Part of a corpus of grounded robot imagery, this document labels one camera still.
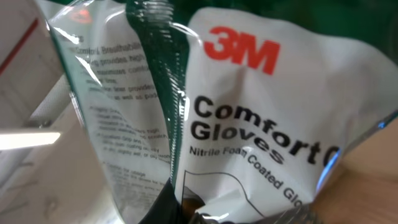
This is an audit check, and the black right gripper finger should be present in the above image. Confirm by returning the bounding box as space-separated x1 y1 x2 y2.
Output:
139 179 187 224

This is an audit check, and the green 3M package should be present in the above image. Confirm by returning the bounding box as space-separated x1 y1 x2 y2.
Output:
37 0 397 223

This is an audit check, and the white ceiling light fixture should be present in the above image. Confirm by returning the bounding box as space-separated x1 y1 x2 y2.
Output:
1 132 61 151

